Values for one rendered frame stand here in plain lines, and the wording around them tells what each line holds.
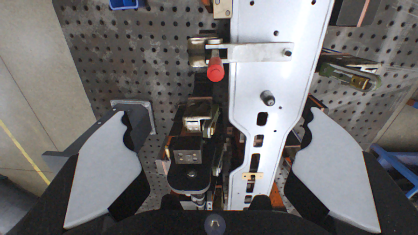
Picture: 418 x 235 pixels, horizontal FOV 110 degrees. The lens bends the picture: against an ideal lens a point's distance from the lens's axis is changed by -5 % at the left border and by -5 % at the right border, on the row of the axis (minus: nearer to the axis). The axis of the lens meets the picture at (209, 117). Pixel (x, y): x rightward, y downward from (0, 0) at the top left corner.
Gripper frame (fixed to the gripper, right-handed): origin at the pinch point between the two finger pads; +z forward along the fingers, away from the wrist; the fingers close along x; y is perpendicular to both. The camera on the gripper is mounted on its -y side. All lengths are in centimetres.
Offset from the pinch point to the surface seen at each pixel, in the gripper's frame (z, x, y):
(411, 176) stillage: 83, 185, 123
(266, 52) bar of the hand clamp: 22.1, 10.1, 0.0
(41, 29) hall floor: 129, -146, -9
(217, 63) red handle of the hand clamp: 9.2, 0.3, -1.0
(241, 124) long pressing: 29.3, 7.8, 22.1
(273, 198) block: 37, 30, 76
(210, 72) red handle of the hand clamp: 8.6, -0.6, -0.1
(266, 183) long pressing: 29, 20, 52
